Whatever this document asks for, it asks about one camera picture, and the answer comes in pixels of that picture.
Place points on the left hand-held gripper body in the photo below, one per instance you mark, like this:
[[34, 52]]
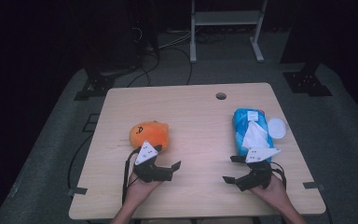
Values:
[[146, 154]]

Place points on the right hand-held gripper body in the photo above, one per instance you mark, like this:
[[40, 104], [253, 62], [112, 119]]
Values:
[[259, 174]]

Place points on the orange plush toy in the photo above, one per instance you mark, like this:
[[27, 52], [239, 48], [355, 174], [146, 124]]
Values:
[[149, 133]]

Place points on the white wet wipe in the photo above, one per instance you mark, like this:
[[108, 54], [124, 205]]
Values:
[[254, 137]]

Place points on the blue wet wipe pack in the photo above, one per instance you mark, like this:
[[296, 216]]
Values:
[[240, 124]]

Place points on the person's right hand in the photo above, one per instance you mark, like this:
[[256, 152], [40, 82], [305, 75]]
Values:
[[275, 194]]

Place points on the person's left hand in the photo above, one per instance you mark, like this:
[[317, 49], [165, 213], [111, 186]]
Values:
[[140, 189]]

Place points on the white round lid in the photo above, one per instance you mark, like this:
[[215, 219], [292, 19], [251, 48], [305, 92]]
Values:
[[276, 128]]

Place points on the grey tape strip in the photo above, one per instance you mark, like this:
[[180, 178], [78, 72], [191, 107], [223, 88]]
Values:
[[77, 190], [313, 185]]

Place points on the black stand base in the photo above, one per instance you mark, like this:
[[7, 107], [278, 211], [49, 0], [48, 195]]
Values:
[[306, 84], [101, 84]]

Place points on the white metal stand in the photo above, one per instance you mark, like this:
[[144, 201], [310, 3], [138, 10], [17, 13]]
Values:
[[227, 18]]

